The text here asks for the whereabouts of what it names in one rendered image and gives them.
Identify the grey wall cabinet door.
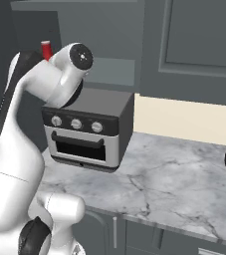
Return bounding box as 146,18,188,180
138,0,226,108

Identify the open grey wall cabinet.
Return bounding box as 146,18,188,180
10,0,146,95

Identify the grey toaster oven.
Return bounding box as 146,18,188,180
41,87,135,173

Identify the black oven door handle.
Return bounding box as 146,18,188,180
50,130,106,150

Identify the grey base drawer front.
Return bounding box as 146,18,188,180
123,219,226,255

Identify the grey base cabinet door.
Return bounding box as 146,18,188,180
72,209,122,255

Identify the silver oven knob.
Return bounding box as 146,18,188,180
91,121,104,133
51,115,63,128
70,118,84,130

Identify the silver cabinet handle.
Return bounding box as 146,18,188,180
113,216,118,249

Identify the red ketchup bottle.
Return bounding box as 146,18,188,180
40,40,55,63

